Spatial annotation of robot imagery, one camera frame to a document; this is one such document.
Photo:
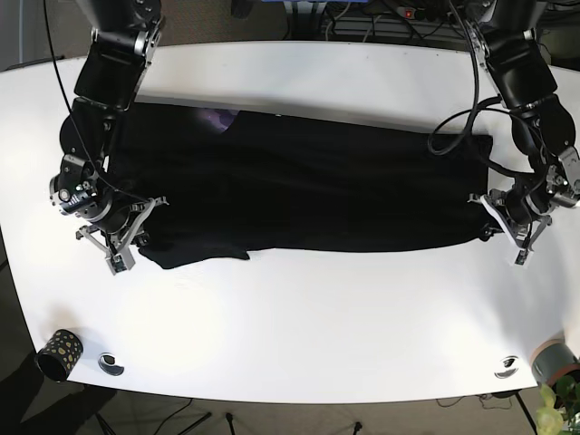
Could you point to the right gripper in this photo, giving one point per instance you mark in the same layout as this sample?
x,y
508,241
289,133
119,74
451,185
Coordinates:
x,y
116,230

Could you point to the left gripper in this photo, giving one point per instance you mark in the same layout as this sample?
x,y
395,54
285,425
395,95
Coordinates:
x,y
517,216

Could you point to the black printed T-shirt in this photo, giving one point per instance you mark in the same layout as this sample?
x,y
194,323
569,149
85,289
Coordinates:
x,y
247,181

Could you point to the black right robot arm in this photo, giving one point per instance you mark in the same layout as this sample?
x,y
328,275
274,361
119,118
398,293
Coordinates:
x,y
125,35

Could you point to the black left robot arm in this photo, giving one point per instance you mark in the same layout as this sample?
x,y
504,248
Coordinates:
x,y
501,38

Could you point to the left silver table grommet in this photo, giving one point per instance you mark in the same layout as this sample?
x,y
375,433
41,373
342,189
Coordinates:
x,y
110,365

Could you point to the silver table grommet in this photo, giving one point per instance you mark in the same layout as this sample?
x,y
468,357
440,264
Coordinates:
x,y
110,365
507,367

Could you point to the grey plant pot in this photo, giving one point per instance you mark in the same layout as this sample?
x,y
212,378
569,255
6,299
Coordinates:
x,y
553,360

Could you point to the black dotted cup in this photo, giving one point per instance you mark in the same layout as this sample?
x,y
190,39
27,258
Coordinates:
x,y
59,356

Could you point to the right silver table grommet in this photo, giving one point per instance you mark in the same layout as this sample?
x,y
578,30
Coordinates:
x,y
507,367

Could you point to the green potted plant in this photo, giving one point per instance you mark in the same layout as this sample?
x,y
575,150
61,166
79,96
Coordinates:
x,y
559,413

